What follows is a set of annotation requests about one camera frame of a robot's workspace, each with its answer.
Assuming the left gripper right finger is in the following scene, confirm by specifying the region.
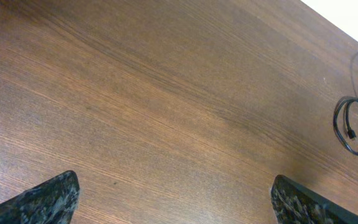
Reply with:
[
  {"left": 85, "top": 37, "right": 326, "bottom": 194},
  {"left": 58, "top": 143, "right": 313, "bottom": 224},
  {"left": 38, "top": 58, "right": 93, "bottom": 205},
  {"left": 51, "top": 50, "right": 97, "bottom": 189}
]
[{"left": 270, "top": 175, "right": 358, "bottom": 224}]

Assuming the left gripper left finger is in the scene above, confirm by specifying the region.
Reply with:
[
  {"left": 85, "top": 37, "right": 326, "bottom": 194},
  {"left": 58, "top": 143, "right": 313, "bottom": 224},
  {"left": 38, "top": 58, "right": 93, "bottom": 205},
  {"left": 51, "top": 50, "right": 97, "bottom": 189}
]
[{"left": 0, "top": 170, "right": 80, "bottom": 224}]

